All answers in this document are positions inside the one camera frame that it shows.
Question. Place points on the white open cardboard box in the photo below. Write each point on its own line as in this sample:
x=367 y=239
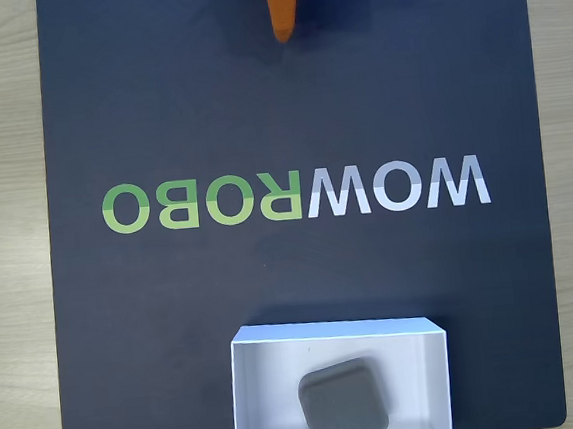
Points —
x=260 y=377

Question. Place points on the dark mat with WOWROBO print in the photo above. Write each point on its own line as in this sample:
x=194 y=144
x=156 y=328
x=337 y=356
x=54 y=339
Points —
x=157 y=110

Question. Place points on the grey square usb charger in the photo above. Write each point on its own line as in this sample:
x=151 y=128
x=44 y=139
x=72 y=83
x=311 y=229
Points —
x=343 y=402

